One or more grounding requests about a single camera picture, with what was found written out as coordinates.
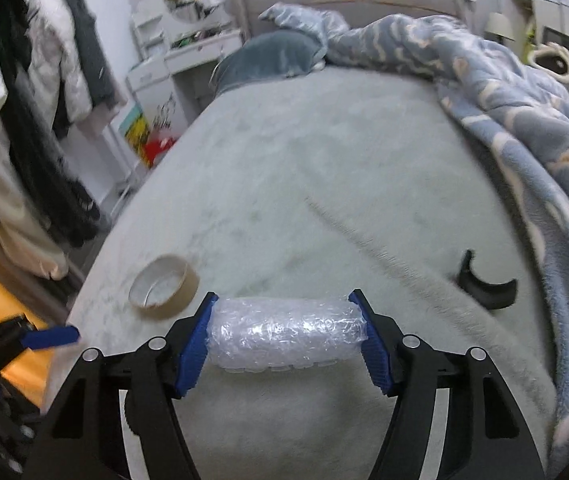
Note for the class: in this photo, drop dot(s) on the grey knit scarf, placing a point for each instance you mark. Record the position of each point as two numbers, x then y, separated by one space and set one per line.
89 45

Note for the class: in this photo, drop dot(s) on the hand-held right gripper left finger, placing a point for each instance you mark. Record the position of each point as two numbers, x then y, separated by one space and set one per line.
194 350

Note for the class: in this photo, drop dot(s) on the blue-grey pillow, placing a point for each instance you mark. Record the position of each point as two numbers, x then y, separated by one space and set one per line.
269 55

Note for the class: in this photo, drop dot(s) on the bedside lamp with shade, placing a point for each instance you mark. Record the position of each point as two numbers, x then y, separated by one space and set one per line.
499 25

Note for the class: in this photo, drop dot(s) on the red item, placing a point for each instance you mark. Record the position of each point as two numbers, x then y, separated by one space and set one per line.
159 147

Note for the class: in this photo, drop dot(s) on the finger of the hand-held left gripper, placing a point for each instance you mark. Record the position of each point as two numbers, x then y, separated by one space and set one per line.
52 336

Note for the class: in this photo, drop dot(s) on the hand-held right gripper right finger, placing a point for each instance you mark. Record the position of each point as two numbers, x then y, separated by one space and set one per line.
377 355

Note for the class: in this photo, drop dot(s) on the white plush pet bed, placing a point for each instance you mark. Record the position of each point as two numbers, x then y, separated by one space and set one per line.
561 72

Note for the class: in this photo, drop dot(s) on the large brown tape roll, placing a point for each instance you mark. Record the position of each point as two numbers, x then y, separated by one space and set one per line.
185 294

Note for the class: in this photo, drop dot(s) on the blue cloud-patterned blanket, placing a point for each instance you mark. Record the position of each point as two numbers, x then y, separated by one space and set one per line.
514 135

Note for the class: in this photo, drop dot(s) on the black curved plastic piece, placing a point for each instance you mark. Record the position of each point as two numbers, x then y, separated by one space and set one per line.
484 292

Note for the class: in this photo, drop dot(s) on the grey bed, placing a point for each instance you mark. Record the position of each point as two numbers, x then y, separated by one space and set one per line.
289 160

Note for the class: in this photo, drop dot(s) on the yellow bag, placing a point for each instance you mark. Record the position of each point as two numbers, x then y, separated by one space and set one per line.
137 132

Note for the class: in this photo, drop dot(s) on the black hanging garment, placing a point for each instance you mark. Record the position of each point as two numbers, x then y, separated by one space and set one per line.
34 160

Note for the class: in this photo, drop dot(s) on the cream hanging coat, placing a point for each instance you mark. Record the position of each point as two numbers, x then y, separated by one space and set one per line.
9 225

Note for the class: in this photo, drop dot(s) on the white hanging jacket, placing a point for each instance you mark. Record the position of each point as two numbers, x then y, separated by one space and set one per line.
54 50

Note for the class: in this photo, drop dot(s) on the white vanity desk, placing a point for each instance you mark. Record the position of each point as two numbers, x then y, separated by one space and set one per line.
189 60

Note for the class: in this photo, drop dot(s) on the clear bubble wrap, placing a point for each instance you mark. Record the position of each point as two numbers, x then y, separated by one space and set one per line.
284 335

